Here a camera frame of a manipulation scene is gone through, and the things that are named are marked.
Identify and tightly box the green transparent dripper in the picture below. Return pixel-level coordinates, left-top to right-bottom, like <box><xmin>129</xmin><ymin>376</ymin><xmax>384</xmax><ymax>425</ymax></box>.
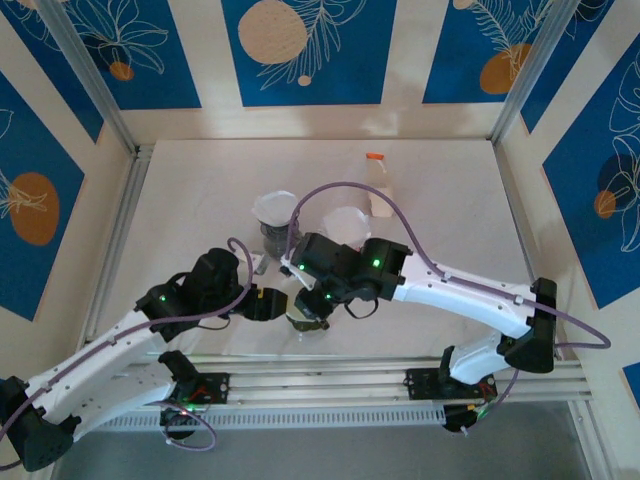
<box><xmin>287</xmin><ymin>309</ymin><xmax>331</xmax><ymax>334</ymax></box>

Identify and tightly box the clear glass server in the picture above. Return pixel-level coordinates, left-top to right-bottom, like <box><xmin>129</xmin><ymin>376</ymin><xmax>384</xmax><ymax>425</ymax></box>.
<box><xmin>287</xmin><ymin>324</ymin><xmax>326</xmax><ymax>345</ymax></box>

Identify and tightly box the black controller box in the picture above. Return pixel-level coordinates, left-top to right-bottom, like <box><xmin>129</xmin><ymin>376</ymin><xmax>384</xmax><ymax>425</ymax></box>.
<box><xmin>159</xmin><ymin>407</ymin><xmax>201</xmax><ymax>430</ymax></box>
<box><xmin>442</xmin><ymin>403</ymin><xmax>494</xmax><ymax>435</ymax></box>

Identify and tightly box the purple cable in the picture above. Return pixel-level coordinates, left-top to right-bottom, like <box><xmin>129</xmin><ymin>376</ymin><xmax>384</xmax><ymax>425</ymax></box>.
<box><xmin>285</xmin><ymin>180</ymin><xmax>612</xmax><ymax>351</ymax></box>
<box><xmin>0</xmin><ymin>237</ymin><xmax>254</xmax><ymax>446</ymax></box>
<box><xmin>492</xmin><ymin>367</ymin><xmax>522</xmax><ymax>419</ymax></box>
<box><xmin>163</xmin><ymin>402</ymin><xmax>219</xmax><ymax>451</ymax></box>

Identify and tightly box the thin black cable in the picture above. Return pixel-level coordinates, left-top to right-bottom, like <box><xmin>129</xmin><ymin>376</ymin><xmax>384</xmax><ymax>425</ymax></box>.
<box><xmin>344</xmin><ymin>294</ymin><xmax>380</xmax><ymax>320</ymax></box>
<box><xmin>197</xmin><ymin>312</ymin><xmax>232</xmax><ymax>332</ymax></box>

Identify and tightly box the aluminium frame rail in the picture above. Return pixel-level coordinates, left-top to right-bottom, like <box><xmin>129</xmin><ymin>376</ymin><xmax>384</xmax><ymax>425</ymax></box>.
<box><xmin>42</xmin><ymin>355</ymin><xmax>596</xmax><ymax>415</ymax></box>
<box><xmin>74</xmin><ymin>143</ymin><xmax>157</xmax><ymax>371</ymax></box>

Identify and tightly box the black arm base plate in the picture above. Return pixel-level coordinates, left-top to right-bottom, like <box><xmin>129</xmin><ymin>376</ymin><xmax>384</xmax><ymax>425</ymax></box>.
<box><xmin>405</xmin><ymin>367</ymin><xmax>497</xmax><ymax>401</ymax></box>
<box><xmin>172</xmin><ymin>372</ymin><xmax>231</xmax><ymax>405</ymax></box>

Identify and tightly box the slotted grey cable duct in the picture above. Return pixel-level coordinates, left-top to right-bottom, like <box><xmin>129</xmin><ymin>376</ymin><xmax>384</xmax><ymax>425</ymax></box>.
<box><xmin>99</xmin><ymin>404</ymin><xmax>446</xmax><ymax>432</ymax></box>

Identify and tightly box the aluminium frame post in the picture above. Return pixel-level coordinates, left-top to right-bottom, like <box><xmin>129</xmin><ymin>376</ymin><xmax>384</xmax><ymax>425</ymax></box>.
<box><xmin>489</xmin><ymin>0</ymin><xmax>584</xmax><ymax>146</ymax></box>
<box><xmin>37</xmin><ymin>0</ymin><xmax>140</xmax><ymax>157</ymax></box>

